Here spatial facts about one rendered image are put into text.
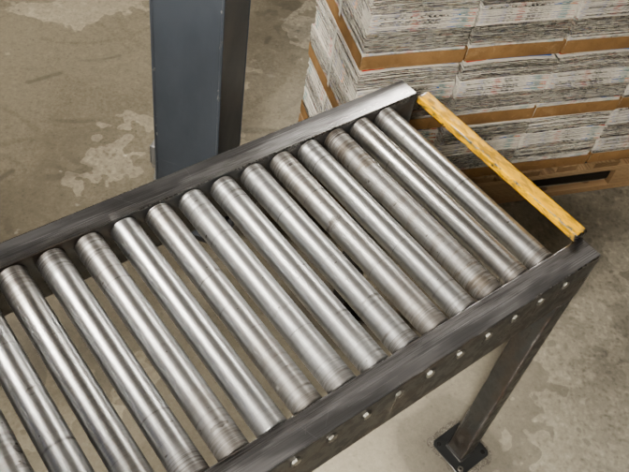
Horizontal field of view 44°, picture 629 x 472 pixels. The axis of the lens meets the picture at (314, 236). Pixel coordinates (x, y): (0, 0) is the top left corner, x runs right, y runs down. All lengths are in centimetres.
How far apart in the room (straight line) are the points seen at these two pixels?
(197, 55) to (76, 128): 85
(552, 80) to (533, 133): 21
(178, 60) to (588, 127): 127
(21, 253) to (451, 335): 69
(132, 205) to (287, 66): 169
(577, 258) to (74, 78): 195
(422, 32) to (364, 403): 110
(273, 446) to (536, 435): 118
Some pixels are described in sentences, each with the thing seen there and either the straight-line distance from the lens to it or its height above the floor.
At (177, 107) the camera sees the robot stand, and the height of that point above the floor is 45.
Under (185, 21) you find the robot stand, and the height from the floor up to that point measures 72.
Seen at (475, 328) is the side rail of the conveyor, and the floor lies 80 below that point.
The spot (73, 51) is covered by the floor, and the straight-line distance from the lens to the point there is 301.
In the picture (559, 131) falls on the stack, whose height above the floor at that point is 31.
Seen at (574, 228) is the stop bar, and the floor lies 82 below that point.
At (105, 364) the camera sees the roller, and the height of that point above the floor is 79.
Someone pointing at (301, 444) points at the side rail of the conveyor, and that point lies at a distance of 113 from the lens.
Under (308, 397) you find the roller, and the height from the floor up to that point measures 80.
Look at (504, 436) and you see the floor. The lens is 216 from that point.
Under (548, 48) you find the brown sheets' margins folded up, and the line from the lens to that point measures 224.
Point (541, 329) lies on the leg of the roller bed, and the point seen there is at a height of 60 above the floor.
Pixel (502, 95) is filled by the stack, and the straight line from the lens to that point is 229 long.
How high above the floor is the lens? 181
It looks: 49 degrees down
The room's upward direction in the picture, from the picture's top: 11 degrees clockwise
